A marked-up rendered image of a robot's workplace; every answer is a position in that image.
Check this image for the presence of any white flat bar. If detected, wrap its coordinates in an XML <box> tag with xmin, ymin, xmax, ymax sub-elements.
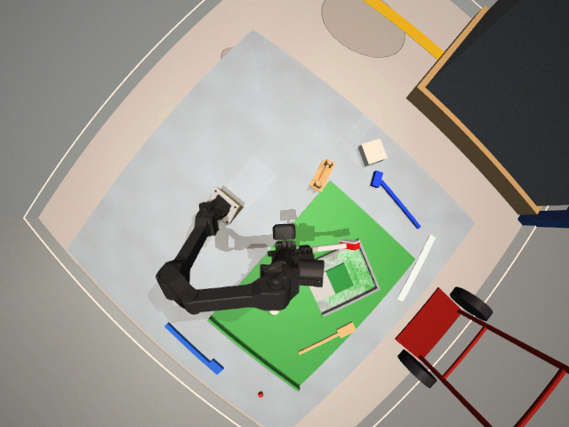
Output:
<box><xmin>397</xmin><ymin>234</ymin><xmax>436</xmax><ymax>301</ymax></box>

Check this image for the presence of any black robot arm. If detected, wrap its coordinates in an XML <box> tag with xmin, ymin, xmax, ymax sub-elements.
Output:
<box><xmin>156</xmin><ymin>194</ymin><xmax>325</xmax><ymax>314</ymax></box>

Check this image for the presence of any green flat mat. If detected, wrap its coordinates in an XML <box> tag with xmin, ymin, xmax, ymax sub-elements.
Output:
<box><xmin>211</xmin><ymin>181</ymin><xmax>415</xmax><ymax>386</ymax></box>

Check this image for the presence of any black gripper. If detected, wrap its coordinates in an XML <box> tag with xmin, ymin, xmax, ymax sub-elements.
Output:
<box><xmin>271</xmin><ymin>223</ymin><xmax>296</xmax><ymax>266</ymax></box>

